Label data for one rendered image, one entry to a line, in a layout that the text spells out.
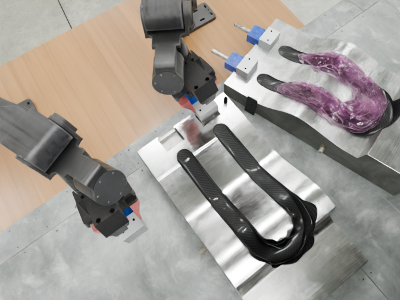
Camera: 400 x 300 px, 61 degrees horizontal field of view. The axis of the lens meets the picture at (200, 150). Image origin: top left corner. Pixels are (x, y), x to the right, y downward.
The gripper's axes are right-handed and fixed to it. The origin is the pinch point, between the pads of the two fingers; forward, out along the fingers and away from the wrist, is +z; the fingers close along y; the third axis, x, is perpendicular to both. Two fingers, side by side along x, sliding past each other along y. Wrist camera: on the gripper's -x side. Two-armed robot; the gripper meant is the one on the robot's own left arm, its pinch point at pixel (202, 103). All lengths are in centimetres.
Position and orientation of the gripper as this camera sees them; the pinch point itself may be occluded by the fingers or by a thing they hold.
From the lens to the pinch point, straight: 79.3
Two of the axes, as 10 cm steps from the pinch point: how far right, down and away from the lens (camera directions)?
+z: 3.6, 5.1, 7.8
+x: -4.8, -6.1, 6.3
